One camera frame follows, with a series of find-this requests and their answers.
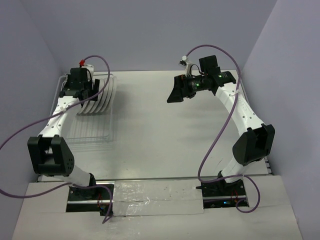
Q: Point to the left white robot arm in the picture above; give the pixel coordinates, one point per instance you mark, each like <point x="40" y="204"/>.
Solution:
<point x="49" y="152"/>

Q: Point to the orange sunburst plate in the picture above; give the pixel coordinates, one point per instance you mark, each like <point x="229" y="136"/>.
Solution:
<point x="113" y="94"/>

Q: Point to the teal rim plate steam logo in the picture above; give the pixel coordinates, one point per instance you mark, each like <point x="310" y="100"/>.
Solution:
<point x="109" y="94"/>

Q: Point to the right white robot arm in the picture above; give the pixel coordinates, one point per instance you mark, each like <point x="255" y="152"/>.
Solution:
<point x="255" y="137"/>

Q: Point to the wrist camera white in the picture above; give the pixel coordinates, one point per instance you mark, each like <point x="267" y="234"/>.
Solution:
<point x="86" y="63"/>
<point x="187" y="64"/>

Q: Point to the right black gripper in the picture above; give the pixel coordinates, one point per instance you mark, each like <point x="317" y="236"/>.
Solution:
<point x="181" y="89"/>

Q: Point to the teal red ring plate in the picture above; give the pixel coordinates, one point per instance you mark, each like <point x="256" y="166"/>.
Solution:
<point x="93" y="106"/>
<point x="87" y="108"/>

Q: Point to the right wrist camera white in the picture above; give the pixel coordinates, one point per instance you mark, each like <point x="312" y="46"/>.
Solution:
<point x="187" y="64"/>

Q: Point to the wire dish rack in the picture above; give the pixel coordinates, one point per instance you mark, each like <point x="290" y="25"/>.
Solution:
<point x="92" y="127"/>

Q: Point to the hao shi plate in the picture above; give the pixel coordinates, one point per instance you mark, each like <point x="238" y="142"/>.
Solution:
<point x="97" y="106"/>
<point x="104" y="95"/>

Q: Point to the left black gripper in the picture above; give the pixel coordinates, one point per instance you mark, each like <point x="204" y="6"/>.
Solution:
<point x="94" y="87"/>

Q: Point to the red character plate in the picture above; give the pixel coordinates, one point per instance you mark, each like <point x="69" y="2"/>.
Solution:
<point x="82" y="108"/>

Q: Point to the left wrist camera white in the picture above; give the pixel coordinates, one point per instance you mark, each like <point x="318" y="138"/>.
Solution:
<point x="86" y="63"/>

